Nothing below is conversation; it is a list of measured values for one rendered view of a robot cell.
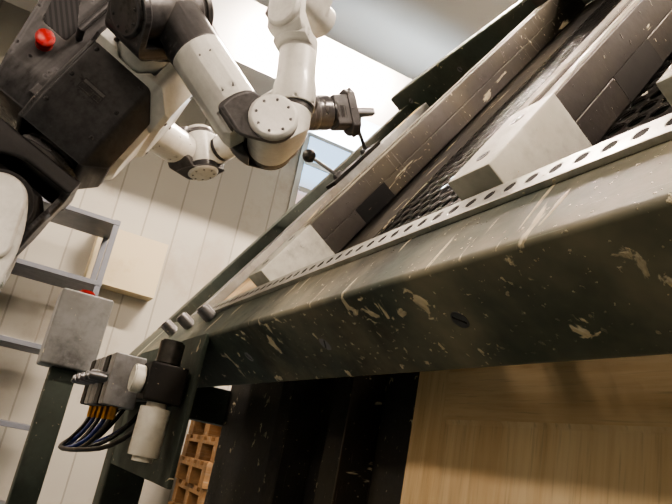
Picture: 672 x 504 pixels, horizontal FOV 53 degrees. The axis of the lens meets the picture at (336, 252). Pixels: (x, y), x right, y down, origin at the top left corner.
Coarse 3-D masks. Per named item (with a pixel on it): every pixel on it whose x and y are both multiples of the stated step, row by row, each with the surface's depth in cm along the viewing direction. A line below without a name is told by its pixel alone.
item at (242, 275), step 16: (416, 112) 195; (400, 128) 191; (384, 144) 188; (368, 160) 184; (352, 176) 181; (336, 192) 177; (320, 208) 174; (256, 256) 167; (240, 272) 162; (224, 288) 158
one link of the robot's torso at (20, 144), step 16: (0, 128) 113; (0, 144) 112; (16, 144) 113; (32, 144) 115; (0, 160) 123; (16, 160) 124; (32, 160) 114; (48, 160) 115; (32, 176) 125; (48, 176) 115; (64, 176) 116; (48, 192) 126; (64, 192) 116; (48, 208) 117; (64, 208) 126; (32, 224) 113; (32, 240) 121
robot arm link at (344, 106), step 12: (324, 96) 169; (336, 96) 171; (348, 96) 173; (324, 108) 167; (336, 108) 170; (348, 108) 172; (324, 120) 167; (336, 120) 171; (348, 120) 171; (360, 120) 173; (348, 132) 174
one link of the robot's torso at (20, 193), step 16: (0, 176) 109; (0, 192) 109; (16, 192) 110; (0, 208) 108; (16, 208) 109; (0, 224) 108; (16, 224) 109; (0, 240) 107; (16, 240) 109; (0, 256) 107; (16, 256) 122; (0, 272) 107; (0, 288) 118
